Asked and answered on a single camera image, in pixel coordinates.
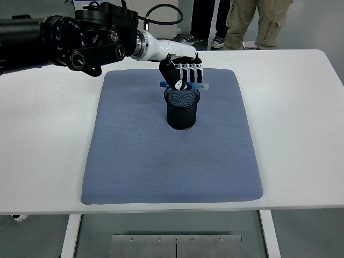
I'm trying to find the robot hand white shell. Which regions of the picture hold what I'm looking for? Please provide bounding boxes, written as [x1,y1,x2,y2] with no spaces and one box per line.
[145,31,204,91]

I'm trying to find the blue marker pen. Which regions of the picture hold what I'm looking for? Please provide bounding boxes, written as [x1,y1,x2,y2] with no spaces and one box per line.
[159,81,210,90]

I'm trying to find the black mesh pen holder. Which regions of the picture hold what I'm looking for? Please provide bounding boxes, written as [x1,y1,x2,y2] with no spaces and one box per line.
[164,87,201,131]

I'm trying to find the white cabinet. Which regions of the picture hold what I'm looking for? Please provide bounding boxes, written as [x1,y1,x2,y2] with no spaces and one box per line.
[125,0,180,39]

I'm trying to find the person in dark trousers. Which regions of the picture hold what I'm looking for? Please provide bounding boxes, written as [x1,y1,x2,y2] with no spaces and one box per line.
[179,0,232,49]

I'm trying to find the person in khaki trousers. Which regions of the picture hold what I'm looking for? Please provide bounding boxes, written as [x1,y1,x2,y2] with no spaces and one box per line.
[223,0,294,51]

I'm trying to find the blue-grey textured mat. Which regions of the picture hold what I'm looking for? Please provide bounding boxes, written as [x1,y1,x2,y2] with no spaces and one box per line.
[80,68,263,205]

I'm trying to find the grey metal plate with screws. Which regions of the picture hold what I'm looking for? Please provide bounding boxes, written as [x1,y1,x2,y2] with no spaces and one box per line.
[176,234,244,258]
[109,234,177,258]

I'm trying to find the white table leg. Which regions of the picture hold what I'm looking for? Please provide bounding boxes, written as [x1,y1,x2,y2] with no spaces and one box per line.
[60,214,82,258]
[259,210,282,258]

